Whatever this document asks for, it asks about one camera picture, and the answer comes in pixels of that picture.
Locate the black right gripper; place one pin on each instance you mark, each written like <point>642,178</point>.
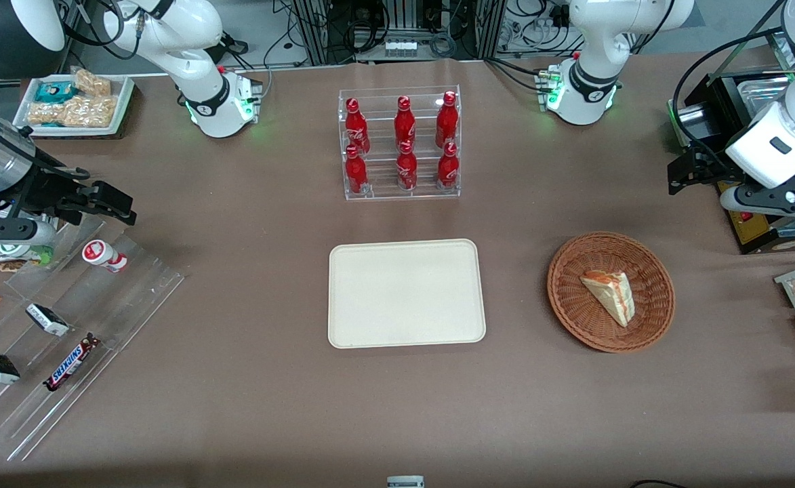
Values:
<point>43,190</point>

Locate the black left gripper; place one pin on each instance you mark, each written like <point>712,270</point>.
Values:
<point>711,167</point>

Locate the triangle sandwich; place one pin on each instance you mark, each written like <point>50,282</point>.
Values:
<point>610,293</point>

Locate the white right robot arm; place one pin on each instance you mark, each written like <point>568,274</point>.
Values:
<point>200,81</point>

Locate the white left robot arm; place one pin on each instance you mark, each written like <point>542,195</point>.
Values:
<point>597,74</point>

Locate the white snack tray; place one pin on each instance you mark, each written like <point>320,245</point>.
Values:
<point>123,102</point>

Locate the brown wicker basket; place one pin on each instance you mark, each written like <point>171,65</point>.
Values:
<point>573,305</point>

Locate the cream plastic tray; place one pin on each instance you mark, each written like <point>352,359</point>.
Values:
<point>407,293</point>

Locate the white red yogurt bottle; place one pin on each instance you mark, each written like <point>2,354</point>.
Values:
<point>102,255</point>

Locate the black box appliance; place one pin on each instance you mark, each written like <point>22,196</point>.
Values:
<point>729,102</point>

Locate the large rice cracker pack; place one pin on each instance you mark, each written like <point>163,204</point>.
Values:
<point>75,112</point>

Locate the clear acrylic stepped display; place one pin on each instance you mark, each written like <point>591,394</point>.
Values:
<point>99,305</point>

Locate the small rice cracker pack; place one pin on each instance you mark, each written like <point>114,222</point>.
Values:
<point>92,83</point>

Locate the teal snack packet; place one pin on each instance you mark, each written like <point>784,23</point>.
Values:
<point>55,92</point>

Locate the small wicker coaster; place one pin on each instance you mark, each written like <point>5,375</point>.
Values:
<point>1,264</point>

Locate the snickers chocolate bar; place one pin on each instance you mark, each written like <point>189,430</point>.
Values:
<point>70,363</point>

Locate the red cola bottle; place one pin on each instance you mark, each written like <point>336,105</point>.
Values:
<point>356,125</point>
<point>446,120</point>
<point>448,168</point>
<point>355,173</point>
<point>404,122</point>
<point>406,169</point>

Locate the clear acrylic bottle rack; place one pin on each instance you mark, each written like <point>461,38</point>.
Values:
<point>400,193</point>

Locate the white power strip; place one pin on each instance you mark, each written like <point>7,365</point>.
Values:
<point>400,48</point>

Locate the white label tag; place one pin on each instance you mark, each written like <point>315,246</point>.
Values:
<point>405,482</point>

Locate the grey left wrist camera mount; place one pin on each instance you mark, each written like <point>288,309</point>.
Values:
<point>773,200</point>

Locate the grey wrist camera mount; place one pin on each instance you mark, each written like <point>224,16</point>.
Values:
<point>773,200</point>
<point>4,234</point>

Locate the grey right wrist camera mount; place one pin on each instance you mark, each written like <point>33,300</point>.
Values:
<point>4,234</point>

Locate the aluminium frame rack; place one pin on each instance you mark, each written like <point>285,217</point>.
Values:
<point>309,30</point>

